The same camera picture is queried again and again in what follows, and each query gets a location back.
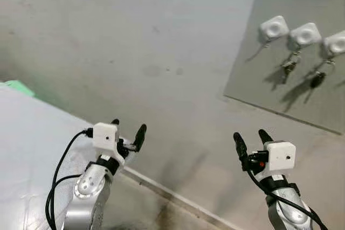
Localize silver keys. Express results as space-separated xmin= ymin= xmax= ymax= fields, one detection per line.
xmin=280 ymin=50 xmax=302 ymax=85

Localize grey hook board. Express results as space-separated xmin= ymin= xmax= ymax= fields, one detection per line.
xmin=223 ymin=0 xmax=345 ymax=135

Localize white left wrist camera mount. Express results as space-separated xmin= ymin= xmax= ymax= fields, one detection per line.
xmin=92 ymin=123 xmax=120 ymax=163

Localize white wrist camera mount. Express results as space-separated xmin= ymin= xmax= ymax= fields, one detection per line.
xmin=265 ymin=142 xmax=296 ymax=176
xmin=92 ymin=123 xmax=120 ymax=163

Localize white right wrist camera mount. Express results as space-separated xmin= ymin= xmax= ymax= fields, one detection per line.
xmin=265 ymin=142 xmax=296 ymax=176

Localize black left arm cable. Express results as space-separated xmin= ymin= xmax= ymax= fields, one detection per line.
xmin=46 ymin=128 xmax=95 ymax=230

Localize black key fob with ring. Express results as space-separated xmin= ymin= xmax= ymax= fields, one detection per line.
xmin=309 ymin=58 xmax=335 ymax=89

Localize white square wall hook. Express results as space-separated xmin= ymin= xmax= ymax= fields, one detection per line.
xmin=289 ymin=23 xmax=322 ymax=53
xmin=322 ymin=31 xmax=345 ymax=61
xmin=259 ymin=16 xmax=289 ymax=47

